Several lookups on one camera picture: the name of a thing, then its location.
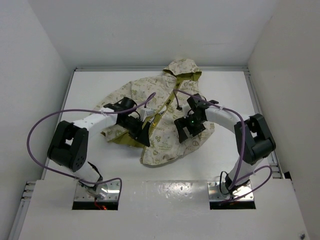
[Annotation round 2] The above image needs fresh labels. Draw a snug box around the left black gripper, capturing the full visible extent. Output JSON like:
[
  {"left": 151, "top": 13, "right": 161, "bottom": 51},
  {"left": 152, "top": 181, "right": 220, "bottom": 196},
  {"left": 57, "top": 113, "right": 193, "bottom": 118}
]
[{"left": 117, "top": 115, "right": 150, "bottom": 146}]

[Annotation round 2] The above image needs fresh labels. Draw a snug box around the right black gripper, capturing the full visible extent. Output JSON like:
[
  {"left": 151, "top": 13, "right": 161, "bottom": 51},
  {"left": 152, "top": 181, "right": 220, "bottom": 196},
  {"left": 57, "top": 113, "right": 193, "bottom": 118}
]
[{"left": 174, "top": 113, "right": 206, "bottom": 143}]

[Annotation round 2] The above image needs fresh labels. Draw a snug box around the cream printed hooded jacket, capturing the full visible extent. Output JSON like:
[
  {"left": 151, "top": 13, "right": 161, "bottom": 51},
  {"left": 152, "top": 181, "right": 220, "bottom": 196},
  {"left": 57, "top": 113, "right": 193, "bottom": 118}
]
[{"left": 94, "top": 58, "right": 215, "bottom": 166}]

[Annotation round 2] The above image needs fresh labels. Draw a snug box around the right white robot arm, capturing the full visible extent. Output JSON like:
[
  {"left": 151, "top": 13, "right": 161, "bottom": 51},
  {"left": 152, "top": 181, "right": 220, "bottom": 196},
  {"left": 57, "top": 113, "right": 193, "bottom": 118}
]
[{"left": 174, "top": 93, "right": 276, "bottom": 195}]

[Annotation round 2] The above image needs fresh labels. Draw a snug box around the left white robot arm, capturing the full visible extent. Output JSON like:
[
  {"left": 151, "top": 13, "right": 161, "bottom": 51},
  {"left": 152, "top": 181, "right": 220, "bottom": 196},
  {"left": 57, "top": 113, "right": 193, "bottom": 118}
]
[{"left": 47, "top": 97, "right": 151, "bottom": 192}]

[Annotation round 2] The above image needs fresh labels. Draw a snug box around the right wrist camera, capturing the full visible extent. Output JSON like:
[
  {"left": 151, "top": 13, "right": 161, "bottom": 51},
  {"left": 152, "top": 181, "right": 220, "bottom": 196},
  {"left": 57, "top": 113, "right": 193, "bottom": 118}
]
[{"left": 176, "top": 104, "right": 191, "bottom": 118}]

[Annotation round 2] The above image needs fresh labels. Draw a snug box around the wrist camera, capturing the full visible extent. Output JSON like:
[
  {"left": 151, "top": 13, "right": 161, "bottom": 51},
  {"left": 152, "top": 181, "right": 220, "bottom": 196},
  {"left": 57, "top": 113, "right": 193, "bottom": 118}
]
[
  {"left": 140, "top": 107, "right": 155, "bottom": 121},
  {"left": 176, "top": 104, "right": 191, "bottom": 118}
]

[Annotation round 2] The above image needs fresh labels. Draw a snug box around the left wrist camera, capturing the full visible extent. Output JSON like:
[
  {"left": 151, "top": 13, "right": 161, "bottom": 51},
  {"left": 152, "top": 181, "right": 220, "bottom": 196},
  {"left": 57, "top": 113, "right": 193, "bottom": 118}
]
[{"left": 140, "top": 107, "right": 155, "bottom": 121}]

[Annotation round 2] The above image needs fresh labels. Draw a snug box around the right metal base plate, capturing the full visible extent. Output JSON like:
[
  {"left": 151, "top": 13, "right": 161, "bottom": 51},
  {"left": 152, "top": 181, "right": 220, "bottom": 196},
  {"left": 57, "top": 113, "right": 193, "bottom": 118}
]
[{"left": 207, "top": 181, "right": 254, "bottom": 203}]

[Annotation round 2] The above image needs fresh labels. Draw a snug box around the metal base plate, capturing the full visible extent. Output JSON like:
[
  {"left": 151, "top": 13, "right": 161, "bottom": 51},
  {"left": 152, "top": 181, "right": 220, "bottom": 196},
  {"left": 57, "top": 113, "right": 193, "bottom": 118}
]
[
  {"left": 74, "top": 180, "right": 121, "bottom": 202},
  {"left": 207, "top": 181, "right": 254, "bottom": 203}
]

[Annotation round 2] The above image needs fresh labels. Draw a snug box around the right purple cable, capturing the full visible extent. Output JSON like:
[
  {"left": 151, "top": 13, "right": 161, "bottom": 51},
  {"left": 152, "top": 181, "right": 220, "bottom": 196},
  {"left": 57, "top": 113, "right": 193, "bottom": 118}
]
[{"left": 172, "top": 88, "right": 273, "bottom": 202}]

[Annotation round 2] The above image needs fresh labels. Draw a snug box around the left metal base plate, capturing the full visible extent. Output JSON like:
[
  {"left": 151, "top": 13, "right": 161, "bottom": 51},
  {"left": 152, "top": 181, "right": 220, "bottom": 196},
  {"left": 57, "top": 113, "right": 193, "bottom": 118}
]
[{"left": 74, "top": 180, "right": 121, "bottom": 202}]

